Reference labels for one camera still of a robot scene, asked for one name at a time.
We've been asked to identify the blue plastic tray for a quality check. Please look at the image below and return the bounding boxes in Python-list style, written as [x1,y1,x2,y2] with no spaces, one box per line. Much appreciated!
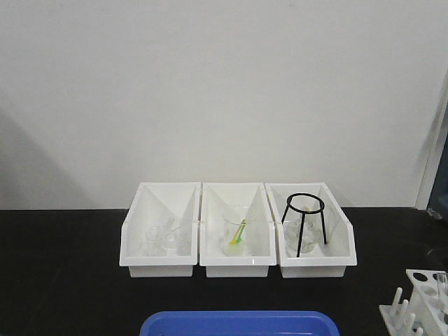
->
[139,310,340,335]

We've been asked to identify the white test tube rack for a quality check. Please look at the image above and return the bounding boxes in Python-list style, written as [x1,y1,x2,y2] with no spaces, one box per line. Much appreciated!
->
[379,269,447,335]

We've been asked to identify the white storage bin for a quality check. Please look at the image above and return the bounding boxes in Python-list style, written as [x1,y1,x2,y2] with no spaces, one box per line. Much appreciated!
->
[199,183,277,278]
[265,183,357,278]
[119,182,202,278]

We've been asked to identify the clear glass test tube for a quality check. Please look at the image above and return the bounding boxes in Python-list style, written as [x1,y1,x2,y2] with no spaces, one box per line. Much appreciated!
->
[435,272,448,315]

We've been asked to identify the white left storage bin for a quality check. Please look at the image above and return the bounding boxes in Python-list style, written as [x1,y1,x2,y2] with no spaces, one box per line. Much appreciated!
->
[119,182,202,278]

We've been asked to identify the black tripod ring stand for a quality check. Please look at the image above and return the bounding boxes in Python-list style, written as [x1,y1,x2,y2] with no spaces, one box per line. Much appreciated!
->
[281,192,328,258]

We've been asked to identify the white right storage bin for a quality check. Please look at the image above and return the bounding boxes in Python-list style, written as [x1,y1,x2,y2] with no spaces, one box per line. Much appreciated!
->
[265,183,357,278]

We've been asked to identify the white middle storage bin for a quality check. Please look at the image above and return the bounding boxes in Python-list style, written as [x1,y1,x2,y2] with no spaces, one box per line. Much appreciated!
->
[199,183,277,278]

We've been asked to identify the glass beaker in middle bin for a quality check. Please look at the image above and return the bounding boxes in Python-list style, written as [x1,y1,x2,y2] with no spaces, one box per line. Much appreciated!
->
[220,205,253,257]

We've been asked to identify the small glassware in left bin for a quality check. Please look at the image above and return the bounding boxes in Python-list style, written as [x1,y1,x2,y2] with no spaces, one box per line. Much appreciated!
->
[145,216,185,256]

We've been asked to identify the glass jar under tripod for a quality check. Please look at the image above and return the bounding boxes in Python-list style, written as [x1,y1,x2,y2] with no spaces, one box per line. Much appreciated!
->
[284,219,317,257]

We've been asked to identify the green yellow plastic spatulas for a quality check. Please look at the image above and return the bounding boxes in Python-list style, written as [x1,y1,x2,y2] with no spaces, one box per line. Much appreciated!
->
[229,219,246,246]

